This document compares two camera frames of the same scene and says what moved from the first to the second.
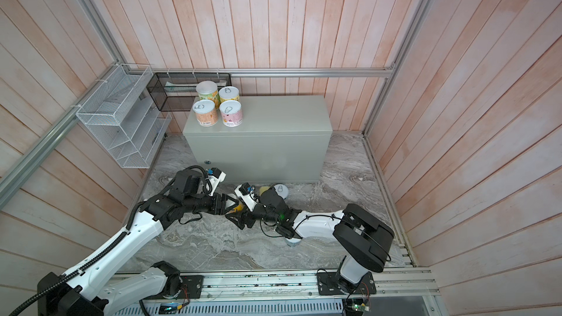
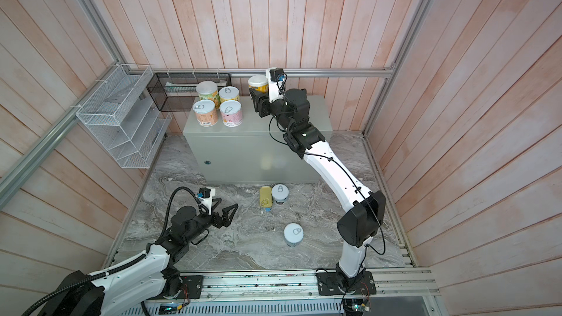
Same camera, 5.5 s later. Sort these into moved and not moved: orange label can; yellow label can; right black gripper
Moved: right black gripper
Not moved: orange label can; yellow label can
